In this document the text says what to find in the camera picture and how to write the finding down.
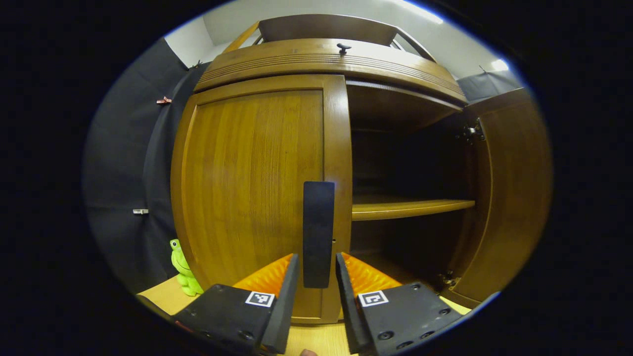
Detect black door handle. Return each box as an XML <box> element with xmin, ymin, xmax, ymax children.
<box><xmin>303</xmin><ymin>181</ymin><xmax>336</xmax><ymax>289</ymax></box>

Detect wooden cabinet shelf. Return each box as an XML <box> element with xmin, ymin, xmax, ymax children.
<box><xmin>352</xmin><ymin>194</ymin><xmax>476</xmax><ymax>222</ymax></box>

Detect metal door hinge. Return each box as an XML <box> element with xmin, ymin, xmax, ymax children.
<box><xmin>462</xmin><ymin>119</ymin><xmax>486</xmax><ymax>144</ymax></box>
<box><xmin>435</xmin><ymin>271</ymin><xmax>458</xmax><ymax>292</ymax></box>

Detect wooden cabinet door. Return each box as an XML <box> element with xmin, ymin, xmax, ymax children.
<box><xmin>443</xmin><ymin>88</ymin><xmax>553</xmax><ymax>310</ymax></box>
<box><xmin>171</xmin><ymin>74</ymin><xmax>353</xmax><ymax>324</ymax></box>

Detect green frog toy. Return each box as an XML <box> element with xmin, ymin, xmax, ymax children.
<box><xmin>170</xmin><ymin>239</ymin><xmax>204</xmax><ymax>297</ymax></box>

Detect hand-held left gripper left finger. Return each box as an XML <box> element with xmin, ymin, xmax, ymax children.
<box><xmin>171</xmin><ymin>253</ymin><xmax>300</xmax><ymax>356</ymax></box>

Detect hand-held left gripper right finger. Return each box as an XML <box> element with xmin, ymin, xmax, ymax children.
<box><xmin>335</xmin><ymin>252</ymin><xmax>465</xmax><ymax>356</ymax></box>

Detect wooden double-door shoe cabinet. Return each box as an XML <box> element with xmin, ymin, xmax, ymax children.
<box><xmin>193</xmin><ymin>14</ymin><xmax>495</xmax><ymax>317</ymax></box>

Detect wooden drawer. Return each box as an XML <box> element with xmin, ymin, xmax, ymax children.
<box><xmin>210</xmin><ymin>39</ymin><xmax>453</xmax><ymax>75</ymax></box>

